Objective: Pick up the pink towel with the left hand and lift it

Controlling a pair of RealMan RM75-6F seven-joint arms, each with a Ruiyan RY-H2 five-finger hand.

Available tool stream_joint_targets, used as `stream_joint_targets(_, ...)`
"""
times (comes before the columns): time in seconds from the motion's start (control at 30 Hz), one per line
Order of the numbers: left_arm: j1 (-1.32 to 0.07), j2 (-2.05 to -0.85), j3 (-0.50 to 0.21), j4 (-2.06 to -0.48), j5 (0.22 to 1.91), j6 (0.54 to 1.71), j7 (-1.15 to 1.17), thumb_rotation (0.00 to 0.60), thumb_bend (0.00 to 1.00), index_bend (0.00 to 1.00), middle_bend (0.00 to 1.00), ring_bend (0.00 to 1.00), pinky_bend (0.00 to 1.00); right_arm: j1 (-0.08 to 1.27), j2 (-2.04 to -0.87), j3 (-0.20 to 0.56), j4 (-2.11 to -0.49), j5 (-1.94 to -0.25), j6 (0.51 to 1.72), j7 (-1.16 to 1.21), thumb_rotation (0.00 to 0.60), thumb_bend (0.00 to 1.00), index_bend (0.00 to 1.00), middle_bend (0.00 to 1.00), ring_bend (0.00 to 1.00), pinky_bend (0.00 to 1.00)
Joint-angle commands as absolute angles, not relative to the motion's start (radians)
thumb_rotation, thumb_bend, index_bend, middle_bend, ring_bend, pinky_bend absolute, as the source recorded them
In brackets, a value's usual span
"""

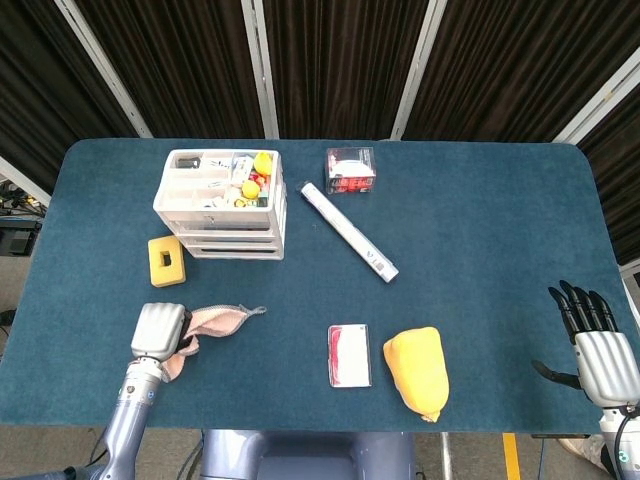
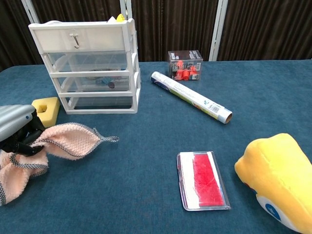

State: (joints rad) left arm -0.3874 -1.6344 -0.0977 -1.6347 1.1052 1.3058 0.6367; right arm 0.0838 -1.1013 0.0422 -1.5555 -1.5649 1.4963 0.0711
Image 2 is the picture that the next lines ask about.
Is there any clear box of orange earplugs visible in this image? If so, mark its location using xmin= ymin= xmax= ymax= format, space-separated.
xmin=167 ymin=49 xmax=204 ymax=82

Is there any metal adhesive hook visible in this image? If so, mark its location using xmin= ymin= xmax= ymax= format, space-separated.
xmin=69 ymin=31 xmax=80 ymax=49

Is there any yellow plush toy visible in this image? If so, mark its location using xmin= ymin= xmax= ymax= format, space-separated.
xmin=234 ymin=133 xmax=312 ymax=234

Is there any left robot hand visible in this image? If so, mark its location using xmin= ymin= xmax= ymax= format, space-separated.
xmin=0 ymin=103 xmax=46 ymax=157

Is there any pink cloth with blue trim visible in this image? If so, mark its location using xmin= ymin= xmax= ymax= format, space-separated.
xmin=0 ymin=122 xmax=120 ymax=207

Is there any cling film roll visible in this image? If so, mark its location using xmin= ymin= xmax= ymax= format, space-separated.
xmin=150 ymin=71 xmax=233 ymax=124

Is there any clear sleeve with red sheet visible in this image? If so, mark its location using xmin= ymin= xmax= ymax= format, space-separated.
xmin=176 ymin=151 xmax=232 ymax=212

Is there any yellow sponge with hole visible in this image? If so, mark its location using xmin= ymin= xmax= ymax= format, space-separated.
xmin=31 ymin=97 xmax=60 ymax=128

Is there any white plastic drawer organizer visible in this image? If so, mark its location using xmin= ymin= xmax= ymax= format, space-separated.
xmin=28 ymin=18 xmax=142 ymax=116

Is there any white metal post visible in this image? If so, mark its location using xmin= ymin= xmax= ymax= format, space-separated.
xmin=119 ymin=0 xmax=133 ymax=21
xmin=21 ymin=0 xmax=40 ymax=24
xmin=208 ymin=0 xmax=229 ymax=62

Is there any dark brown curtain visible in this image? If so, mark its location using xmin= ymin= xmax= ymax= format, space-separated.
xmin=0 ymin=0 xmax=312 ymax=73

